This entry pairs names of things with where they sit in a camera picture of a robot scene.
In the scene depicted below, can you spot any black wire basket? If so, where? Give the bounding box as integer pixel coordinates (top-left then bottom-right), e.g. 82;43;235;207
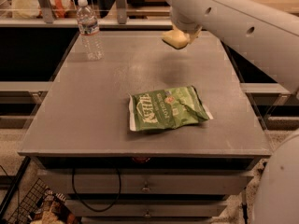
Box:
5;178;66;224

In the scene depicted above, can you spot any black cable loop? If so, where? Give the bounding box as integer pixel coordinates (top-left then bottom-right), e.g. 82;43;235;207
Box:
71;167;122;213

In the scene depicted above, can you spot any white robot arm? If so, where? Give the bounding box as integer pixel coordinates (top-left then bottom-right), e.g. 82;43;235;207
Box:
165;0;299;224

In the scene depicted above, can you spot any grey drawer cabinet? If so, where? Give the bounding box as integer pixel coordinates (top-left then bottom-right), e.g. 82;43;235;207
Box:
37;157;255;222

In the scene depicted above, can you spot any white orange plastic bag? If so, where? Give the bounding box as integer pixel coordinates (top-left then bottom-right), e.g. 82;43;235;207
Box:
11;0;74;19

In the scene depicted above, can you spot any metal railing shelf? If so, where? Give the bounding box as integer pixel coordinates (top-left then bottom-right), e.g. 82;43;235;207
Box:
0;0;171;30

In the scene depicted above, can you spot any yellow sponge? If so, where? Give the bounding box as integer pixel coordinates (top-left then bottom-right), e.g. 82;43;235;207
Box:
162;30;189;49

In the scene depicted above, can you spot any green Kettle chips bag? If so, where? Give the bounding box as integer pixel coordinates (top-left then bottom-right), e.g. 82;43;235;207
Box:
129;86;213;132

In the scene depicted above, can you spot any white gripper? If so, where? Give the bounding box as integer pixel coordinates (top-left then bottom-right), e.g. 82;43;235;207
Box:
170;7;202;44

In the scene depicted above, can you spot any clear plastic water bottle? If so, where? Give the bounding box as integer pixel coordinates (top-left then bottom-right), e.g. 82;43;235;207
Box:
77;0;103;61

